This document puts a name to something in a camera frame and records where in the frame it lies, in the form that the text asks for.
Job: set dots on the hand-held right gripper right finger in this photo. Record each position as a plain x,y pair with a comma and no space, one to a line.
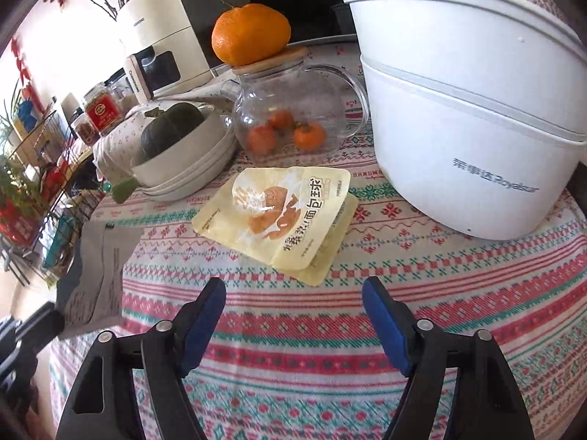
385,325

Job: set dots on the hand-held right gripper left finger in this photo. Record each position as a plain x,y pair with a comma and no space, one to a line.
206,325

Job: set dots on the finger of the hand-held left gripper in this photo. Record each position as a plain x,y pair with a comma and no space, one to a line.
39,330

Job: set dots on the yellow snack packet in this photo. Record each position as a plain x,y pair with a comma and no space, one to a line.
257,220
330,247

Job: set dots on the grey paper sheet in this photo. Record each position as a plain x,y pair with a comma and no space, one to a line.
96,275

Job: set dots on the white ceramic bowl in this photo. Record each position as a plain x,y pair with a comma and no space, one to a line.
183,162
219,162
204,191

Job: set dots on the green potted plant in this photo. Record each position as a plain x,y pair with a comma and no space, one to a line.
18,183

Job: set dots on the small orange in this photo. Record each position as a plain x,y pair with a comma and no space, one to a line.
280,119
261,140
309,136

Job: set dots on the white dotted cloth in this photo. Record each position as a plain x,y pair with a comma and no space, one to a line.
119,146

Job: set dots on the dark green pumpkin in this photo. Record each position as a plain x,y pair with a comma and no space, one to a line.
169,128

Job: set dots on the brown jar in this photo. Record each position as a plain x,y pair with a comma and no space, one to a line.
85,130

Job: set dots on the white electric cooker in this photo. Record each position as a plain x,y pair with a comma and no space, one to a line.
458,123

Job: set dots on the red label glass jar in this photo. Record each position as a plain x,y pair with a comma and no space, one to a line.
103,112

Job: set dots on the glass teapot with wooden lid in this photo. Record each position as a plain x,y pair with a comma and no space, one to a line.
257,101

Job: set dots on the large orange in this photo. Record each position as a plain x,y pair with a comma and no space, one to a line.
252,34

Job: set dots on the white countertop appliance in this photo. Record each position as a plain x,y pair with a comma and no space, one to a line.
156,23

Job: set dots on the red wall decoration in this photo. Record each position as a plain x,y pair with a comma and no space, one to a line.
20,62

